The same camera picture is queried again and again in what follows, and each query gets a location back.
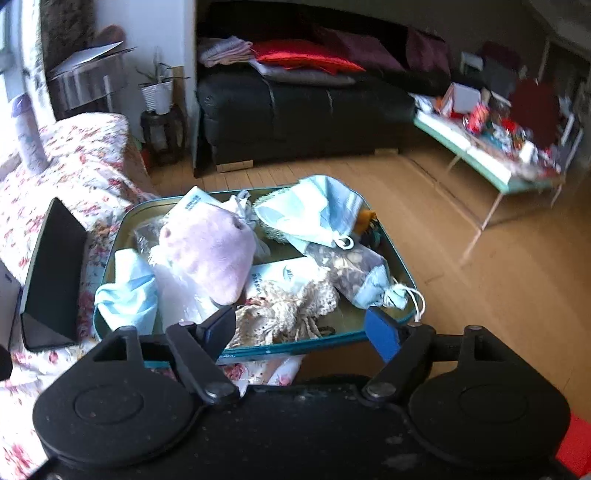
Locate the clear bag of cotton pads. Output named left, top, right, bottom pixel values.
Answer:
left=133, top=187, right=270, bottom=329

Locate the potpourri sachet bag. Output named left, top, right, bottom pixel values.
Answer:
left=304, top=243, right=426, bottom=322

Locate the beige crochet doily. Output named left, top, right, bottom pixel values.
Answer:
left=228, top=278, right=339, bottom=349

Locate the pink cloth pouch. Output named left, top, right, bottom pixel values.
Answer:
left=149, top=201, right=257, bottom=306

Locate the light blue face mask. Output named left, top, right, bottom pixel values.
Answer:
left=94, top=248, right=158, bottom=335

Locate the white tissue packet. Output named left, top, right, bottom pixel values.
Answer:
left=245, top=256, right=320, bottom=298

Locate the navy orange fabric bundle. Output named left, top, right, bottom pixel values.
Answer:
left=353, top=208, right=382, bottom=250

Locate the green fluffy sponge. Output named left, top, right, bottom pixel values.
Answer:
left=253, top=188, right=290, bottom=244

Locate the blue Tempo tissue pack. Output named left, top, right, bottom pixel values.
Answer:
left=0, top=261, right=22, bottom=350

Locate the teal metal tin box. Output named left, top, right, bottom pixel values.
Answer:
left=91, top=186, right=419, bottom=362

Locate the black triangular stand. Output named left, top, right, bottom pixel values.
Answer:
left=20, top=198, right=87, bottom=352

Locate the floral tablecloth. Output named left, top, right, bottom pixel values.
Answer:
left=0, top=111, right=306, bottom=480

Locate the black sofa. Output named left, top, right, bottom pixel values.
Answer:
left=193, top=1, right=452, bottom=171

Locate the cluttered green coffee table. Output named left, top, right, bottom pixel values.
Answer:
left=413, top=83, right=568, bottom=235

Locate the potted plant white pot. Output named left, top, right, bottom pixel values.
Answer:
left=134, top=48, right=191, bottom=116

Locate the purple thermos bottle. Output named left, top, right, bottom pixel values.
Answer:
left=10, top=93, right=49, bottom=175

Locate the folded striped cloth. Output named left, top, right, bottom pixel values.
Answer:
left=197, top=36, right=253, bottom=68

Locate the dark maroon cushion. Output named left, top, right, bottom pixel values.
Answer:
left=318, top=28, right=407, bottom=73

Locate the wooden side shelf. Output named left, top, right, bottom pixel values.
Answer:
left=49, top=24, right=133, bottom=119

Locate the red cushion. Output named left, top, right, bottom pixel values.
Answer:
left=252, top=39, right=366, bottom=75

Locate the patterned curtain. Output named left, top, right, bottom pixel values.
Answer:
left=20, top=0, right=55, bottom=129

